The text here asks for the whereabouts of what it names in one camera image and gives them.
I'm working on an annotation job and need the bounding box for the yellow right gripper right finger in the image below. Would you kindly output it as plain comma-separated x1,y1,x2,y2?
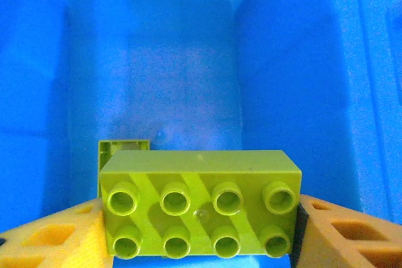
289,194,402,268

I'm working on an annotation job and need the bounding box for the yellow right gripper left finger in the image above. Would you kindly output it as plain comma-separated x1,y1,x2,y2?
0,198,114,268

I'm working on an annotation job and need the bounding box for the long green lego brick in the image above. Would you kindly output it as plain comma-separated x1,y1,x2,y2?
97,138,152,198
99,150,303,260

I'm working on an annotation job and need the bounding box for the blue three-compartment plastic bin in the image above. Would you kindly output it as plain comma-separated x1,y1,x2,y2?
0,0,402,268

